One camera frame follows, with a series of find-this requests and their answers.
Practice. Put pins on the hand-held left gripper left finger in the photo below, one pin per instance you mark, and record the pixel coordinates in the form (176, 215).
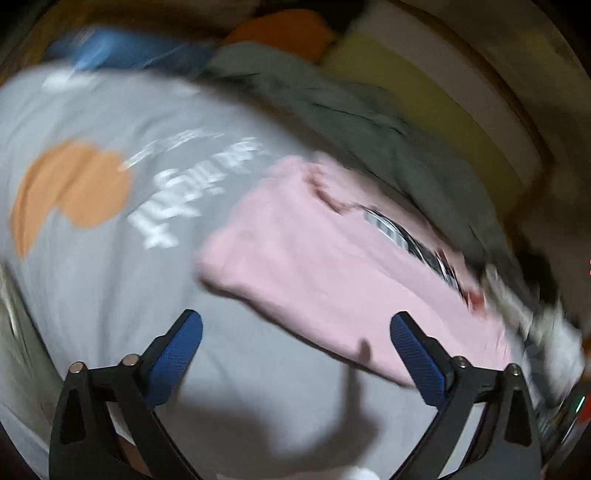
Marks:
(178, 364)

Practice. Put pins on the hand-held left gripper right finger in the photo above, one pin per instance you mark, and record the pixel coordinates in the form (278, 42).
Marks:
(418, 364)

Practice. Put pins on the pink printed t-shirt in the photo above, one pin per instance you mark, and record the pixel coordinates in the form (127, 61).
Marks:
(300, 277)

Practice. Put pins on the folded white garment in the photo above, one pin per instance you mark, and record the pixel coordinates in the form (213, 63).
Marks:
(549, 341)

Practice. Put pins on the grey printed t-shirt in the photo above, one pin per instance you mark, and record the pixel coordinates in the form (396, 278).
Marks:
(138, 286)

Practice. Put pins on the grey-green crumpled cloth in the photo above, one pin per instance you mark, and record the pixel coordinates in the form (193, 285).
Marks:
(346, 106)

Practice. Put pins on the blue cloth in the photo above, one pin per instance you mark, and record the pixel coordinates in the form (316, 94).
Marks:
(129, 50)

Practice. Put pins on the orange garment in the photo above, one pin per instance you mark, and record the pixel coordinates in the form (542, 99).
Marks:
(286, 32)

